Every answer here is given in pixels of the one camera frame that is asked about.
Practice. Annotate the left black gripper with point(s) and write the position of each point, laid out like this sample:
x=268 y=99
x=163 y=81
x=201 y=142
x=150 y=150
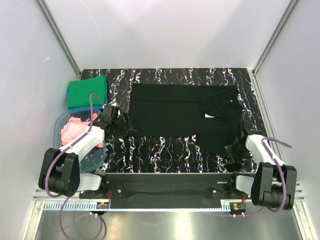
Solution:
x=127 y=126

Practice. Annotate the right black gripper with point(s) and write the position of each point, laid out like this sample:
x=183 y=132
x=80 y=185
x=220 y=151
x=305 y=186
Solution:
x=229 y=150

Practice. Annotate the black t shirt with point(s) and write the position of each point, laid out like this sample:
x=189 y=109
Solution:
x=211 y=113

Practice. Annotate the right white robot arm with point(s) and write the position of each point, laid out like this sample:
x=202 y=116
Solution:
x=274 y=184

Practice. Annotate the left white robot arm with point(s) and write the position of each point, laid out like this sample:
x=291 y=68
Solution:
x=60 y=171

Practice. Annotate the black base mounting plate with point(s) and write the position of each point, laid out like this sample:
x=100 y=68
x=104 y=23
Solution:
x=126 y=185

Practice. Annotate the clear blue plastic bin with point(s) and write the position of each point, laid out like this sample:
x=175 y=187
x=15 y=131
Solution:
x=96 y=157

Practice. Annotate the pink t shirt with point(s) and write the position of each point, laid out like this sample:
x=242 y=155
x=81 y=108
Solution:
x=73 y=129

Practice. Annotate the folded green t shirt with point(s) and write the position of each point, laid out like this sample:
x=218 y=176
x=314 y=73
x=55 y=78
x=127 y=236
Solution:
x=79 y=91

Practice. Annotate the folded blue t shirt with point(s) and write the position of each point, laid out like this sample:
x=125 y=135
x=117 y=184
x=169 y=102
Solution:
x=96 y=103

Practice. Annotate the white slotted cable duct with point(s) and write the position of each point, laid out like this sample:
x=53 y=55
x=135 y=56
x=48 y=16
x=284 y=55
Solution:
x=120 y=206

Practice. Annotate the left aluminium frame post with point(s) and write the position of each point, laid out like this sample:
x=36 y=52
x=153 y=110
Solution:
x=58 y=36

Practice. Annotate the aluminium frame post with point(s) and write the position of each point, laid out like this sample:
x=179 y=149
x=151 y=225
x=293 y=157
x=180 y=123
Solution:
x=275 y=35
x=58 y=36

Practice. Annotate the right aluminium frame post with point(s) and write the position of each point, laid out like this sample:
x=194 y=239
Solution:
x=275 y=35

